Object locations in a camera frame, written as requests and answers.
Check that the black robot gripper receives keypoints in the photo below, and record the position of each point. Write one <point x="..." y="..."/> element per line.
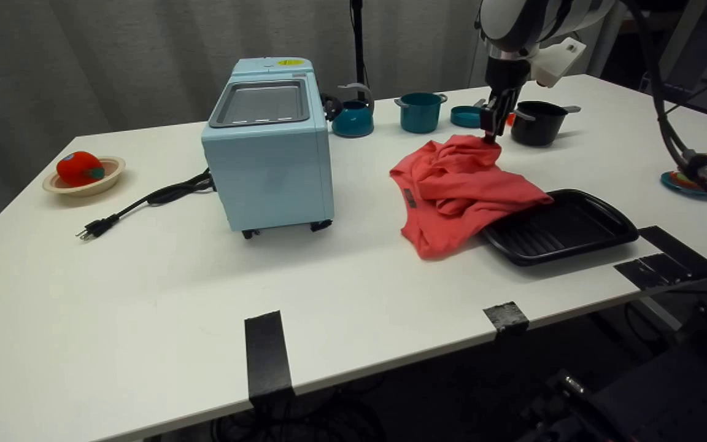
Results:
<point x="507" y="71"/>

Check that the coral red sweatshirt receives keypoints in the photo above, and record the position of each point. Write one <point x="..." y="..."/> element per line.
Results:
<point x="455" y="189"/>

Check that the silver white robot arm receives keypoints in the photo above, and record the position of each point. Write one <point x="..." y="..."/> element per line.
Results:
<point x="528" y="41"/>

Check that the black toy saucepan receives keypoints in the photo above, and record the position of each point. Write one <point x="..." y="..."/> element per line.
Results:
<point x="535" y="124"/>

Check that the teal toy pot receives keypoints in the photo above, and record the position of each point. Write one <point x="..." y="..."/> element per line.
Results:
<point x="420" y="111"/>

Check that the black grill tray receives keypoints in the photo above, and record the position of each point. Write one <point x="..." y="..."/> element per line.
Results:
<point x="570" y="225"/>

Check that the teal toy kettle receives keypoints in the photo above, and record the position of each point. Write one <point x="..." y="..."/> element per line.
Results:
<point x="350" y="118"/>

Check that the black tape strip middle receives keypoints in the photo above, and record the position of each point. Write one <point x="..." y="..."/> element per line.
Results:
<point x="507" y="317"/>

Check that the black tape strip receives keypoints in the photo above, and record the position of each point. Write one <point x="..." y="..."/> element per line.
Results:
<point x="507" y="317"/>
<point x="266" y="359"/>

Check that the black tape patch right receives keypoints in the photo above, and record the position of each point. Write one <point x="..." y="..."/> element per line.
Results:
<point x="670" y="264"/>

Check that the light blue toaster oven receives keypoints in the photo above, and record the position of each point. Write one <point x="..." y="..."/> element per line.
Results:
<point x="266" y="145"/>

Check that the black tape strip left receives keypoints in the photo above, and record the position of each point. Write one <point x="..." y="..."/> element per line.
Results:
<point x="266" y="359"/>

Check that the red toy tomato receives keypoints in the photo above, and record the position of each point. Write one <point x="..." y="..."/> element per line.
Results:
<point x="80" y="167"/>

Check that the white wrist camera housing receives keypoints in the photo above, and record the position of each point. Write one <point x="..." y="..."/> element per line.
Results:
<point x="547" y="65"/>

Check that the black camera stand pole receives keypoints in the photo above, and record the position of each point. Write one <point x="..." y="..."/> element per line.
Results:
<point x="357" y="27"/>

